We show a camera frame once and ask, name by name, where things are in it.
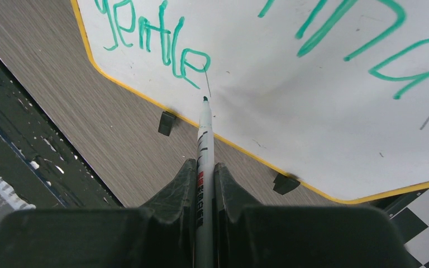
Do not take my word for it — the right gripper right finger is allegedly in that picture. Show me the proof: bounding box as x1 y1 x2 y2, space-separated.
214 163 413 267

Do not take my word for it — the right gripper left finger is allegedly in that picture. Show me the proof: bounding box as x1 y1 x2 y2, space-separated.
0 159 196 267

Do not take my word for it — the green whiteboard marker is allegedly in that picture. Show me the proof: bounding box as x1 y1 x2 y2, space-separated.
194 96 215 267

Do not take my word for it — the yellow framed whiteboard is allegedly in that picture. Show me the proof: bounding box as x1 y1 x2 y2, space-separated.
71 1 429 204

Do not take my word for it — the black white checkerboard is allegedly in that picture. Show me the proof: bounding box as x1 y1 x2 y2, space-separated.
370 188 429 267

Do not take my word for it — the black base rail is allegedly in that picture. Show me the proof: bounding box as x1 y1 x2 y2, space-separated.
0 59 122 208

